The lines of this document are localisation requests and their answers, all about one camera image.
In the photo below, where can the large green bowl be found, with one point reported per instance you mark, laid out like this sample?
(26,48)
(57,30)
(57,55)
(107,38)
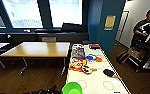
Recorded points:
(72,89)

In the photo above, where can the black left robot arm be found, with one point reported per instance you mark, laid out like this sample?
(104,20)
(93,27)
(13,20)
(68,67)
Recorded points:
(34,92)

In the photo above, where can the orange yellow snack bag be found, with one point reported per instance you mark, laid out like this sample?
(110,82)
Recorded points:
(76,63)

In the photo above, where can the white table with dishes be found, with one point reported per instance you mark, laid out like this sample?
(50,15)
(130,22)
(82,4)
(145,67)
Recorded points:
(97,81)

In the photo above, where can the colourful game box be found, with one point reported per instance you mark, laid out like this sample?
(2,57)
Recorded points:
(78,52)

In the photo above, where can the blue round paddle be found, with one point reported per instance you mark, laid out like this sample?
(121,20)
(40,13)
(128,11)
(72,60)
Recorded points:
(90,57)

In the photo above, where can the red flat game piece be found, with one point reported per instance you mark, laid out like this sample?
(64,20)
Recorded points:
(94,46)

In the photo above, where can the dark backpack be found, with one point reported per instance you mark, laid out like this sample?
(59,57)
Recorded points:
(122,56)

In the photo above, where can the wide bright window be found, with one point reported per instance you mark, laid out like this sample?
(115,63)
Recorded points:
(22,13)

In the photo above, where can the tan cardboard box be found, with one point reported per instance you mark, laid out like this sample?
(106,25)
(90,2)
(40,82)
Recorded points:
(136,53)

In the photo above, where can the black wheeled cart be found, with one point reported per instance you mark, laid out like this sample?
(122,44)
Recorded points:
(149,50)

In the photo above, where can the person in black shirt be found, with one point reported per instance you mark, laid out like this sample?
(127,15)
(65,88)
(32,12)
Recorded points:
(145,26)

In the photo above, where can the tan wall plaque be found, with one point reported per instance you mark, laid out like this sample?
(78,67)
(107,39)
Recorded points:
(110,22)

